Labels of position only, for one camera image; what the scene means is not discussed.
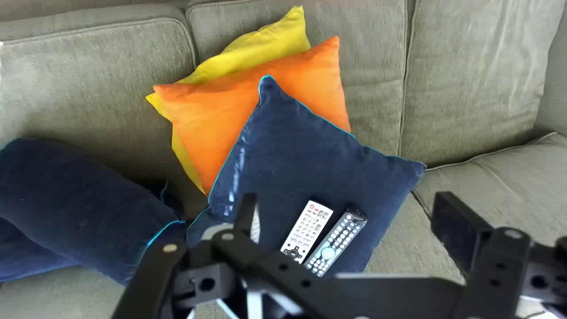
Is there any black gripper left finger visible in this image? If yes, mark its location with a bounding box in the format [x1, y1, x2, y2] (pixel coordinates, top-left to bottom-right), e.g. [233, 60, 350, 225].
[112, 193, 334, 319]

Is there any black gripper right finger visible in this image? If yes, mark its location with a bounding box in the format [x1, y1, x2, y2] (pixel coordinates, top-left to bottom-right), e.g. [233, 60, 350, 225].
[433, 192, 567, 319]

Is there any orange square pillow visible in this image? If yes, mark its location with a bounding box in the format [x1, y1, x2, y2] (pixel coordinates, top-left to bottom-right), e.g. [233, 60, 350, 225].
[153, 36, 353, 193]

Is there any navy square pillow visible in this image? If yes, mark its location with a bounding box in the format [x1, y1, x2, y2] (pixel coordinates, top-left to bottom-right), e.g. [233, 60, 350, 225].
[189, 75, 428, 280]

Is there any yellow square pillow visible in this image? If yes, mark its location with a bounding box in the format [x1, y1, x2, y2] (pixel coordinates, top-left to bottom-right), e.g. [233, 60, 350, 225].
[146, 5, 313, 193]

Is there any white remote control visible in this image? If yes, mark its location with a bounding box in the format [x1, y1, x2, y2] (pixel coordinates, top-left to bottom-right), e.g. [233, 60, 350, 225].
[279, 199, 336, 266]

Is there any black remote control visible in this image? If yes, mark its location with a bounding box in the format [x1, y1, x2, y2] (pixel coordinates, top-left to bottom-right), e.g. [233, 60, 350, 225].
[304, 206, 369, 278]

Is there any grey fabric sofa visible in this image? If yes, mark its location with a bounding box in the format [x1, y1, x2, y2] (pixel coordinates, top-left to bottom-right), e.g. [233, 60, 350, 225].
[0, 0, 567, 319]

